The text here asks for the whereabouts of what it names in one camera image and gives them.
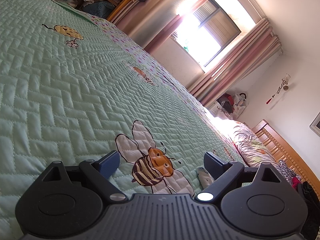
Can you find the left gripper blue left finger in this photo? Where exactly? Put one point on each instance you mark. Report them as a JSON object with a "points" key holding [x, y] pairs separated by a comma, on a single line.
{"points": [[97, 173]]}

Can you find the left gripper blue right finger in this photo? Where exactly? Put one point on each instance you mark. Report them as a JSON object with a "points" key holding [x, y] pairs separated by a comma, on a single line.
{"points": [[225, 175]]}

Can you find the white dotted baby garment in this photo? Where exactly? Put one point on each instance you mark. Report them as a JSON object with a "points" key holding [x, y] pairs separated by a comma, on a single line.
{"points": [[204, 177]]}

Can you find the pile of dark clothes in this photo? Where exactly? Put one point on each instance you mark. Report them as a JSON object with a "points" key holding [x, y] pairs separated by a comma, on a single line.
{"points": [[304, 189]]}

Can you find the floral folded duvet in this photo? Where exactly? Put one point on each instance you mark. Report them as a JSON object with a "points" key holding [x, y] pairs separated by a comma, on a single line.
{"points": [[251, 149]]}

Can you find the wooden bed headboard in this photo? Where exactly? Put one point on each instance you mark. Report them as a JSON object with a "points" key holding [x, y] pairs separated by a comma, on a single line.
{"points": [[282, 150]]}

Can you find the nightstand clutter with plush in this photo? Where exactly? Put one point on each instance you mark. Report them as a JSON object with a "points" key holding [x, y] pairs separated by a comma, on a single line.
{"points": [[229, 106]]}

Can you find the green quilted bee bedspread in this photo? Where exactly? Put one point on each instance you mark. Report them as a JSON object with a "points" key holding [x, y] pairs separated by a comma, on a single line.
{"points": [[70, 83]]}

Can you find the red hanging knot ornament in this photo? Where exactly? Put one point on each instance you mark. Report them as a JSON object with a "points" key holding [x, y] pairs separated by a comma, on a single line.
{"points": [[277, 92]]}

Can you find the pink curtain right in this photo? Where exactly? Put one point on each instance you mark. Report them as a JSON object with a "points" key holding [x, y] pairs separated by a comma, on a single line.
{"points": [[256, 47]]}

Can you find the pink curtain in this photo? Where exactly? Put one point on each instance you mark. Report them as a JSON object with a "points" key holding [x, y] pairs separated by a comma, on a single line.
{"points": [[256, 47], [151, 23]]}

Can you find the pink curtain left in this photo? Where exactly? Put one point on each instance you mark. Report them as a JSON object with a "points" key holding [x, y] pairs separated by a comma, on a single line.
{"points": [[151, 23]]}

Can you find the framed wall picture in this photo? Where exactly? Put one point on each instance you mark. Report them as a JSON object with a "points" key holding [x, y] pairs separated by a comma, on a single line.
{"points": [[315, 125]]}

